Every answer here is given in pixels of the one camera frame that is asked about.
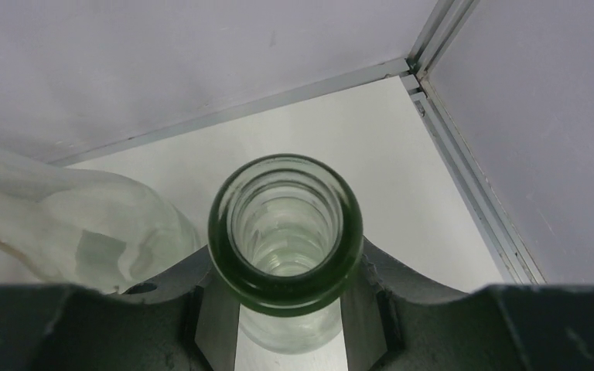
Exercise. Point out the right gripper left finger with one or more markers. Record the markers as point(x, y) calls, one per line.
point(181, 319)

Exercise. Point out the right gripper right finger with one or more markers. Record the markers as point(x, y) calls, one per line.
point(395, 318)

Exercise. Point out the tall clear glass bottle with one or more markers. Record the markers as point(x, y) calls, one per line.
point(285, 234)

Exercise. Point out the clear bottle with black label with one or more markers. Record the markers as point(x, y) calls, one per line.
point(97, 229)

